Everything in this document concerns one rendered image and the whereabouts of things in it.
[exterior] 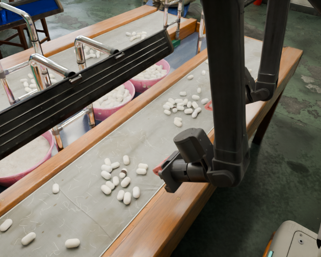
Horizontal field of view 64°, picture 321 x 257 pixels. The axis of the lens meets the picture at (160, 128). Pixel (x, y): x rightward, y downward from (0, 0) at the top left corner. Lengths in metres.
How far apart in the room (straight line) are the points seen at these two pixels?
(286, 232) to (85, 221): 0.98
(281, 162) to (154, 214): 1.49
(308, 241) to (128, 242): 0.96
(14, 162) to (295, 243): 1.22
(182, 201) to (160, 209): 0.07
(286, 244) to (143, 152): 0.81
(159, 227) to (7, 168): 0.55
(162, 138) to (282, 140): 1.47
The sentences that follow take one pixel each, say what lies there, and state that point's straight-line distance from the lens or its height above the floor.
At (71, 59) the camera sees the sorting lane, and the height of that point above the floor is 0.74.
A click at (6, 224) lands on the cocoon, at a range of 0.85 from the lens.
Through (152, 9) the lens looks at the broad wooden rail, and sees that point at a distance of 2.18.
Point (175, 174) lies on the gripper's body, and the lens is 0.64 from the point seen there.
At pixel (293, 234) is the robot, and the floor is 0.28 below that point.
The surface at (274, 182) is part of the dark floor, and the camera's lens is 1.98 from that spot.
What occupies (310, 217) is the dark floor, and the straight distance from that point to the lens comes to 1.92.
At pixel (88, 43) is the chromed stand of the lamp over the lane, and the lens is 0.79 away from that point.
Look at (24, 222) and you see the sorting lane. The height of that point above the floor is 0.74.
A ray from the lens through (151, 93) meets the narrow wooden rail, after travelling 1.18.
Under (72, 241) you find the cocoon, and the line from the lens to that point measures 0.77.
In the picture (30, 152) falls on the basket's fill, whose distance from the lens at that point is 1.03.
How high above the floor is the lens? 1.44
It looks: 43 degrees down
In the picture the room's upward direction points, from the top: 4 degrees clockwise
